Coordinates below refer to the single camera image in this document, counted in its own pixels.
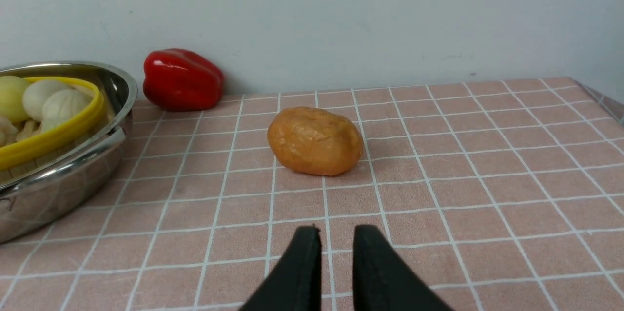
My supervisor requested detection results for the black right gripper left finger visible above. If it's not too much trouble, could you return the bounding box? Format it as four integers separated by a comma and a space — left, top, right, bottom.
240, 225, 322, 311

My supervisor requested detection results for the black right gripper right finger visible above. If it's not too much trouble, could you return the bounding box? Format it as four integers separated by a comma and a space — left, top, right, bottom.
353, 225, 453, 311

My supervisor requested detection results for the yellow bamboo steamer basket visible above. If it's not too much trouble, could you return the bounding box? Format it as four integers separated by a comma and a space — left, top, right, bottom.
1, 76, 109, 181

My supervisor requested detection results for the stainless steel pot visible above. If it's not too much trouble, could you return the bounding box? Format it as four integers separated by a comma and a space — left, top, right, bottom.
1, 61, 138, 243

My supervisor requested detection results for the orange potato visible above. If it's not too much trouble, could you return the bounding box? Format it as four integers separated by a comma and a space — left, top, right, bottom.
267, 107, 365, 177

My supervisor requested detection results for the pink checkered tablecloth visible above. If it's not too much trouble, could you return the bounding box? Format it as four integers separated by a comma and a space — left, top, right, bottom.
1, 78, 623, 311

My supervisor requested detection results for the red bell pepper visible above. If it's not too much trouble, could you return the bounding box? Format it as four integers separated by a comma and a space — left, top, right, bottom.
142, 48, 225, 113

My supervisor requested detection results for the white garlic bulb front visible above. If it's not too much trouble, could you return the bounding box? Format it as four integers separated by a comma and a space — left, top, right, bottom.
40, 89, 92, 133

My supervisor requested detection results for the white garlic bulb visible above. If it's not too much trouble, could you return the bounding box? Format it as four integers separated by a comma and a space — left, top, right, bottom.
22, 78, 71, 121
40, 89, 92, 133

